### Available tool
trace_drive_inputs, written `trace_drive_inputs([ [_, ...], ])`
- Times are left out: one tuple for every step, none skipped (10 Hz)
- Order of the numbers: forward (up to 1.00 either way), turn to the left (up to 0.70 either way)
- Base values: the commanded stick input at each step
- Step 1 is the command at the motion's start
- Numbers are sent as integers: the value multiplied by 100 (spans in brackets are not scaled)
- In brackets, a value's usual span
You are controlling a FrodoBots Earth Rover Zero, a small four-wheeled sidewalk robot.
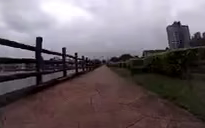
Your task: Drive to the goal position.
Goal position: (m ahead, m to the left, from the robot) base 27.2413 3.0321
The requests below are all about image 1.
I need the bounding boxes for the distant trees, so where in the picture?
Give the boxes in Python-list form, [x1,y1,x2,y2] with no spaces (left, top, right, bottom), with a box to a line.
[108,53,140,64]

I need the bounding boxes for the red brick path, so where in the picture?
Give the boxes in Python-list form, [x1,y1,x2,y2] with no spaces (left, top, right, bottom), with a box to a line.
[0,64,205,128]

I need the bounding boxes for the low grey building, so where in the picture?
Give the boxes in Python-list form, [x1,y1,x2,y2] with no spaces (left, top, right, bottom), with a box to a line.
[142,48,168,58]

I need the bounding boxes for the grass strip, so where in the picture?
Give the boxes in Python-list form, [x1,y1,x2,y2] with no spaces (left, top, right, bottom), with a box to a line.
[109,66,205,122]

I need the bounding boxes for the tall grey building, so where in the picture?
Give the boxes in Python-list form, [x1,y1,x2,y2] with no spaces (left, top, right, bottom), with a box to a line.
[166,20,192,51]

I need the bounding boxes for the grey water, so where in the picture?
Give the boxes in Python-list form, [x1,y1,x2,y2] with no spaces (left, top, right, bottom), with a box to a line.
[0,68,81,99]

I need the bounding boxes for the group of grey buildings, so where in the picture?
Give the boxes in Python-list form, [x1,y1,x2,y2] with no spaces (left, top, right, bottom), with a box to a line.
[189,29,205,48]

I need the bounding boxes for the dark wooden rail fence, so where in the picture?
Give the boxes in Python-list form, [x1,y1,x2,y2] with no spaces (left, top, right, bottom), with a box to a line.
[0,35,103,110]

